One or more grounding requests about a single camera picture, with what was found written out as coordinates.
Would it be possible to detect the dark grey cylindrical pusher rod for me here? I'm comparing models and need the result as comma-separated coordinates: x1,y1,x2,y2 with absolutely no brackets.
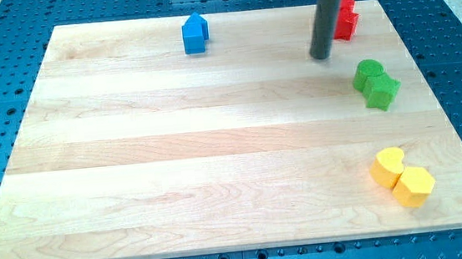
310,0,341,60

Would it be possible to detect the red star block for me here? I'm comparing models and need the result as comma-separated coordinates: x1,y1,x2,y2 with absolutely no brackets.
333,9,359,41

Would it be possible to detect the green star block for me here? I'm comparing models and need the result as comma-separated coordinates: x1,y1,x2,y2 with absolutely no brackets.
363,74,402,111

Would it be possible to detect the yellow heart block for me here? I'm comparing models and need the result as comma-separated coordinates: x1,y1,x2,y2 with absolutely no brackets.
369,147,404,190

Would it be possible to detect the red moon block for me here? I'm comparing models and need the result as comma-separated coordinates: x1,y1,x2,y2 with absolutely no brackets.
339,0,356,13

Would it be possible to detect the green circle block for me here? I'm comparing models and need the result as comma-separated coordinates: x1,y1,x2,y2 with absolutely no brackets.
353,58,384,92

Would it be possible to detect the blue triangle block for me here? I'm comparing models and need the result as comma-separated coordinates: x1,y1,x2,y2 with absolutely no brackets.
185,12,210,40

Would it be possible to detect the blue cube block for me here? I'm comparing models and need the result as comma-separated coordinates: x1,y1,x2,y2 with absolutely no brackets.
182,23,206,54

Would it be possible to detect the yellow hexagon block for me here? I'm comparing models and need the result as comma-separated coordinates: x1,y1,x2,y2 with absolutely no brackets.
393,166,436,207

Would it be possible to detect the wooden board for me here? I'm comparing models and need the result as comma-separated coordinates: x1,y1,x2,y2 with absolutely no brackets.
0,0,462,259

